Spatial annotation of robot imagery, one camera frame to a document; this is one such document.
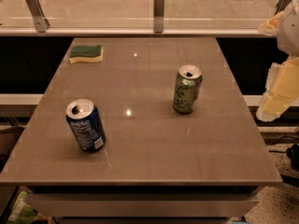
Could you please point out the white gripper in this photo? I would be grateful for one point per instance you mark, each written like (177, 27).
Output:
(290, 34)

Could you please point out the green soda can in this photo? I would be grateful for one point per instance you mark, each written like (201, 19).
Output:
(187, 86)

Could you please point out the green and yellow sponge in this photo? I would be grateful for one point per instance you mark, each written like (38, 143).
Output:
(86, 54)

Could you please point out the blue soda can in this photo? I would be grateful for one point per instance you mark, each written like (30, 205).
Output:
(84, 121)

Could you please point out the glass barrier panel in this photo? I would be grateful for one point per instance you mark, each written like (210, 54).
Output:
(139, 14)

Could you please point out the white table drawer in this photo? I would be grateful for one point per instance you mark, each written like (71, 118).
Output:
(142, 205)

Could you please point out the green package under table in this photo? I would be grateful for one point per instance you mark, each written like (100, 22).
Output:
(22, 212)

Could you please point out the right metal bracket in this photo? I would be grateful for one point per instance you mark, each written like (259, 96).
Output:
(285, 0)

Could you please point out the metal bracket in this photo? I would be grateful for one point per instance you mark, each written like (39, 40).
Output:
(285, 0)
(41, 23)
(158, 16)

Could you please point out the middle metal bracket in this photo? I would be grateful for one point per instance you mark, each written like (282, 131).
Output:
(158, 16)

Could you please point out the left metal bracket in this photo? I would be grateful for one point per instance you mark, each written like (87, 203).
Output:
(41, 23)

